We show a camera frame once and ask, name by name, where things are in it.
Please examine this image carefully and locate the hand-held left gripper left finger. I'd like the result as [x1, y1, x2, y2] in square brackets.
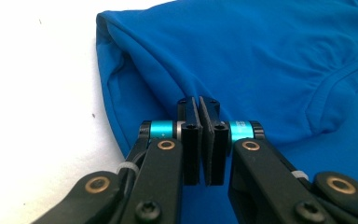
[139, 96, 204, 187]

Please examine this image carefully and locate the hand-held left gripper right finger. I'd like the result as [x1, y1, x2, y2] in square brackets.
[198, 95, 266, 188]

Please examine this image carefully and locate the blue t-shirt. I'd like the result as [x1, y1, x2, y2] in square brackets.
[95, 0, 358, 224]

